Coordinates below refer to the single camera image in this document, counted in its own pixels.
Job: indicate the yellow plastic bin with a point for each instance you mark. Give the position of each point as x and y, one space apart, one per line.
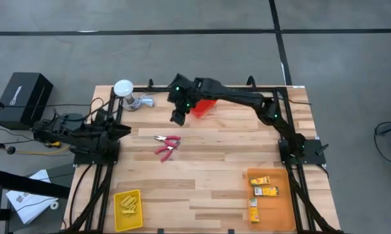
130 224

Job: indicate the red plastic mesh basket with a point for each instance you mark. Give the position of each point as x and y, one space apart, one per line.
203 109

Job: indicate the white tape roll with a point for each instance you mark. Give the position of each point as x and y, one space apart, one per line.
51 205

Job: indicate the orange plastic tray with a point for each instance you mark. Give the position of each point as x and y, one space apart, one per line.
279 211

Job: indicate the white table label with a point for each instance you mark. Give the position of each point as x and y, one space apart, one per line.
298 86

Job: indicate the white printed paper sheets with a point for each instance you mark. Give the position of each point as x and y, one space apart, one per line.
26 204

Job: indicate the black power plug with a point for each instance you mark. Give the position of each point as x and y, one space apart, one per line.
10 150

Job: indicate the yellow black connector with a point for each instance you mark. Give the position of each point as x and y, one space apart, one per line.
54 143

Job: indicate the yellow box with black print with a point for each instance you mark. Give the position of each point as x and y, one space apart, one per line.
126 199

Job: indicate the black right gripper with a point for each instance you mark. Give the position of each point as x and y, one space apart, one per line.
180 105

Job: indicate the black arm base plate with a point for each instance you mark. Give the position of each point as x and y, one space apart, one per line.
312 158
84 160

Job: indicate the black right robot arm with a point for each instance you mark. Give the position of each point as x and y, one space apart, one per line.
234 94

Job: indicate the yellow rectangular eraser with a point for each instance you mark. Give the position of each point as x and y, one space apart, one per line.
126 208
129 212

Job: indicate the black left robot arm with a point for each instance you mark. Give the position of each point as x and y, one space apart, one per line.
78 136

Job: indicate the black table edge bracket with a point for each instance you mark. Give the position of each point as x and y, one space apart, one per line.
160 231
231 231

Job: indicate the white mushroom lamp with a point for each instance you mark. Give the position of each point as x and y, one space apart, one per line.
123 87

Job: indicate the black cardboard box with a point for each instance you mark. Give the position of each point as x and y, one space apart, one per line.
22 97

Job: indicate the yellow green crayon box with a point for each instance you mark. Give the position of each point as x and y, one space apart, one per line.
260 180
254 213
266 191

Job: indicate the black side table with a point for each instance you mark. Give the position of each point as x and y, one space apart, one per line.
19 183

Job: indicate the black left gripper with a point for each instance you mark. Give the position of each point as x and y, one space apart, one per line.
104 133

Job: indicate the black aluminium table frame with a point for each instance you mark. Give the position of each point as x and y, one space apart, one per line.
156 89

